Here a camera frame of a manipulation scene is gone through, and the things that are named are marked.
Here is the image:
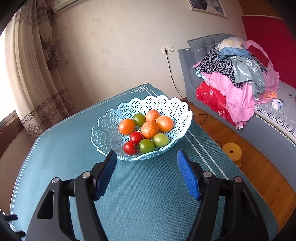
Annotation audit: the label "orange tomato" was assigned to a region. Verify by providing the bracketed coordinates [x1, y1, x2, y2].
[119, 119, 136, 135]
[156, 115, 174, 132]

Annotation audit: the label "red floral blanket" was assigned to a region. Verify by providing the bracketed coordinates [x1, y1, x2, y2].
[196, 81, 240, 127]

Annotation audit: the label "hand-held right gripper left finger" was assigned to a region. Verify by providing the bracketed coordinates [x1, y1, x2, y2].
[25, 150, 117, 241]

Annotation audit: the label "light blue plastic basket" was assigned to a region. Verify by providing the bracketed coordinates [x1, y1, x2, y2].
[91, 95, 193, 161]

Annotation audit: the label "pile of clothes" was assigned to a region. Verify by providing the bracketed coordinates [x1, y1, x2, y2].
[193, 40, 281, 129]

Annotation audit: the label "curtain tieback tassel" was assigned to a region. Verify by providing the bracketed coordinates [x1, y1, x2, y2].
[40, 21, 70, 70]

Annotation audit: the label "small red tomato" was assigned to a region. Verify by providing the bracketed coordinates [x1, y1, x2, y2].
[130, 132, 143, 144]
[123, 141, 138, 155]

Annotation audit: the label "grey tufted cushion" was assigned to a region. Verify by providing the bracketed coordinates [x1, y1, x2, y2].
[187, 34, 234, 63]

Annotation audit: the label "white air conditioner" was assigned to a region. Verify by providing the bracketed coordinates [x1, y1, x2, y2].
[51, 0, 80, 12]

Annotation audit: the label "framed wall picture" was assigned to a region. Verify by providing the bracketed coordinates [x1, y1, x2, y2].
[188, 0, 228, 18]

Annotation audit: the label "teal tablecloth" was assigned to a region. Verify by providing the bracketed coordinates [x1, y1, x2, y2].
[10, 83, 279, 241]

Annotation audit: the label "grey patterned bed mat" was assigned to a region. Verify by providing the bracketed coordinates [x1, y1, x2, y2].
[254, 100, 296, 149]

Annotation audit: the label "green tomato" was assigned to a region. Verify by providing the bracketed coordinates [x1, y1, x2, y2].
[153, 133, 169, 147]
[133, 113, 146, 127]
[139, 138, 155, 153]

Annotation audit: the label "brown wooden window sill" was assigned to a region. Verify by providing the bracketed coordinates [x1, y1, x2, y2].
[0, 110, 25, 158]

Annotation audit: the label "red wall panel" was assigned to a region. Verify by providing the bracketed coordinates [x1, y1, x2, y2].
[242, 15, 296, 88]

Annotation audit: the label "cream white cloth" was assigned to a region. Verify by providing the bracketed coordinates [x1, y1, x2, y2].
[218, 37, 247, 51]

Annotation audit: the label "grey sofa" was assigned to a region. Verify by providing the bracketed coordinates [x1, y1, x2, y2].
[178, 34, 296, 172]

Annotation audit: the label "blue denim garment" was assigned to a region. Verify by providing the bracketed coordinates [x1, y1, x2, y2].
[217, 46, 251, 61]

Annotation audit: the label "small white box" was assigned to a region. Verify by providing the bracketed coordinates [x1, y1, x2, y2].
[272, 98, 284, 110]

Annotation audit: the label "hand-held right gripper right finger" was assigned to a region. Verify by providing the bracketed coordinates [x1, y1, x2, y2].
[177, 149, 270, 241]

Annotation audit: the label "bright window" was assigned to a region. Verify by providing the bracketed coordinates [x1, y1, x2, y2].
[0, 32, 18, 123]

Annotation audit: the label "beige patterned curtain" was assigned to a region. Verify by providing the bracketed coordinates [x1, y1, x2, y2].
[5, 0, 78, 142]

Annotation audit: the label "orange tangerine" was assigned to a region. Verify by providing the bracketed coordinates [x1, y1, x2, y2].
[141, 121, 159, 139]
[145, 110, 161, 122]

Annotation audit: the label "yellow plastic stool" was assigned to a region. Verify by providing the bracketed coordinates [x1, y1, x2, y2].
[221, 143, 242, 167]

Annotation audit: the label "dark red cloth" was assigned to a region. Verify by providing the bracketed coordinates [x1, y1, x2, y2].
[248, 45, 270, 66]

